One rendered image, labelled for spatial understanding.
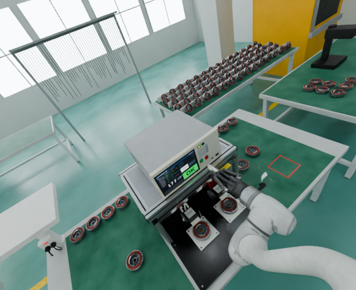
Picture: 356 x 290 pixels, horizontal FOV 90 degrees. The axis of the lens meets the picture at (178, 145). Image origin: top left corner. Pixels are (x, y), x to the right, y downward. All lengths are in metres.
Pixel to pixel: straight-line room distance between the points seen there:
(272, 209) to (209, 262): 0.56
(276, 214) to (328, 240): 1.42
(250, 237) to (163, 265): 0.66
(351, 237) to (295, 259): 1.70
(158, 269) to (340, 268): 0.99
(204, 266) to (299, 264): 0.71
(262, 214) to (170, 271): 0.69
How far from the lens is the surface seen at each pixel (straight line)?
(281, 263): 0.62
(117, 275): 1.40
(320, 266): 0.52
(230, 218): 1.26
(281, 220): 0.79
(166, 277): 1.27
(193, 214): 1.15
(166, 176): 0.91
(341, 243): 2.20
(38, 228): 1.27
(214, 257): 1.21
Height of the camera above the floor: 1.93
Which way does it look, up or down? 40 degrees down
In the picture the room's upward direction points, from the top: 20 degrees counter-clockwise
